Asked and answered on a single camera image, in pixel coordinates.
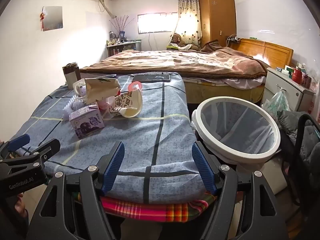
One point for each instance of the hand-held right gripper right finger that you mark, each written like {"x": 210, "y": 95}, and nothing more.
{"x": 202, "y": 166}

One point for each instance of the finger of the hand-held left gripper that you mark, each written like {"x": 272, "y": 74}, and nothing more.
{"x": 18, "y": 141}
{"x": 47, "y": 148}

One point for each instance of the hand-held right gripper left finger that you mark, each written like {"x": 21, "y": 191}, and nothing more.
{"x": 113, "y": 167}

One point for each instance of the purple drink carton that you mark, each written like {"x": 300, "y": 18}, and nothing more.
{"x": 86, "y": 122}

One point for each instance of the purple foam net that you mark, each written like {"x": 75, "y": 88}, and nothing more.
{"x": 71, "y": 106}

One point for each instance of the white round waste bin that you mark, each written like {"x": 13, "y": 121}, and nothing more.
{"x": 250, "y": 155}

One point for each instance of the clear plastic bottle red label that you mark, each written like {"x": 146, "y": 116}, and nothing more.
{"x": 106, "y": 103}

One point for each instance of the printed paper cup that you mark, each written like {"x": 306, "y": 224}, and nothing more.
{"x": 130, "y": 105}

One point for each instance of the beige paper bag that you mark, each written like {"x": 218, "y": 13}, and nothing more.
{"x": 100, "y": 90}

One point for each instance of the clear cup with red lid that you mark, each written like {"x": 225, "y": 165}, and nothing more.
{"x": 134, "y": 86}

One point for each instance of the person's left hand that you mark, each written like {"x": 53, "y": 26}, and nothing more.
{"x": 20, "y": 205}

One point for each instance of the colourful plaid cloth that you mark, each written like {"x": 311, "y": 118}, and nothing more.
{"x": 150, "y": 210}

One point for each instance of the white plastic mug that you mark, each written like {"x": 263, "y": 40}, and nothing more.
{"x": 78, "y": 87}

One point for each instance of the yellow bed mattress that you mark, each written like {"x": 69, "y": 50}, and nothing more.
{"x": 220, "y": 93}

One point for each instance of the brown and white box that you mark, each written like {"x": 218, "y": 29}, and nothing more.
{"x": 71, "y": 73}

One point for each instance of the white bed sheet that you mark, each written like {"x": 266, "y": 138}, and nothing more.
{"x": 245, "y": 82}

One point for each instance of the green patterned plastic bag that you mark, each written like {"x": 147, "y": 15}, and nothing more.
{"x": 277, "y": 105}

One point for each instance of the black smartphone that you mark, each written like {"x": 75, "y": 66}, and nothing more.
{"x": 151, "y": 77}

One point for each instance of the grey chair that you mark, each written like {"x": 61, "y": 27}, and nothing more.
{"x": 292, "y": 122}

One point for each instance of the bed with brown blanket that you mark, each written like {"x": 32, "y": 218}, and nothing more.
{"x": 175, "y": 62}

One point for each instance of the white nightstand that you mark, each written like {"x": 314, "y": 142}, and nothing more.
{"x": 282, "y": 87}

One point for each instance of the cluttered side desk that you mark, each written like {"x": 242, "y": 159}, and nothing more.
{"x": 125, "y": 46}

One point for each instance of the red hanging charm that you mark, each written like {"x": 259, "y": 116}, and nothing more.
{"x": 43, "y": 20}

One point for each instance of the white bag with red print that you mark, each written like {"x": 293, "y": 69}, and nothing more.
{"x": 314, "y": 108}

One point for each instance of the pile of medicine boxes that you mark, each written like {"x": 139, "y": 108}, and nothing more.
{"x": 287, "y": 70}

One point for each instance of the brown teddy bear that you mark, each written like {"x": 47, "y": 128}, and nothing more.
{"x": 178, "y": 40}

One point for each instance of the power strip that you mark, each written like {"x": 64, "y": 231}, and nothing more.
{"x": 234, "y": 39}

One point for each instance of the wooden headboard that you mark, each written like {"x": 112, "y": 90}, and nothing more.
{"x": 270, "y": 52}

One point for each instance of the dark red jar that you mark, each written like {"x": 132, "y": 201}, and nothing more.
{"x": 306, "y": 80}

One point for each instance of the decorative purple branches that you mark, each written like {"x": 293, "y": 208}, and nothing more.
{"x": 123, "y": 23}

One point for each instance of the patterned curtain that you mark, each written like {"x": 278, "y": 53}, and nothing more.
{"x": 187, "y": 17}

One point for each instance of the window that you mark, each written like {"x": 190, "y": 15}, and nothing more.
{"x": 155, "y": 22}

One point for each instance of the air conditioner pipe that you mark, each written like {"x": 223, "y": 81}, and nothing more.
{"x": 105, "y": 7}

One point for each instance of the wooden wardrobe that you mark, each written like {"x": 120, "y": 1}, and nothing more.
{"x": 216, "y": 15}

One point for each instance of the grey wall mirror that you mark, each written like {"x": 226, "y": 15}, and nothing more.
{"x": 53, "y": 17}

